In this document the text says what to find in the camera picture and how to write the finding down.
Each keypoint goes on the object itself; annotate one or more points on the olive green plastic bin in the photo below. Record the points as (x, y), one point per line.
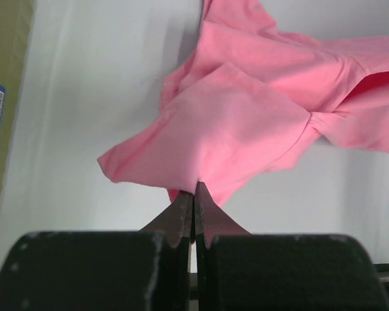
(16, 19)

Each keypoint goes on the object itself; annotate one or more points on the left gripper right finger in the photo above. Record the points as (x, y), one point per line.
(241, 271)

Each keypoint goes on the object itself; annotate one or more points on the pink t shirt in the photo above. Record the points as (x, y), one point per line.
(251, 99)

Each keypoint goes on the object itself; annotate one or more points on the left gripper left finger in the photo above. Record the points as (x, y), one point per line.
(147, 269)

